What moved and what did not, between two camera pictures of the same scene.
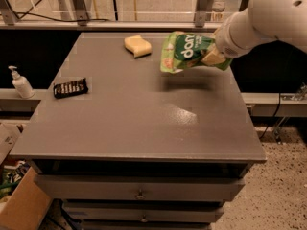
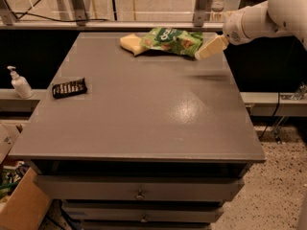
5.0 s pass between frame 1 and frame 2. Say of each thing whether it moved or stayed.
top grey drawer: stayed
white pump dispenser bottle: stayed
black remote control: stayed
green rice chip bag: moved
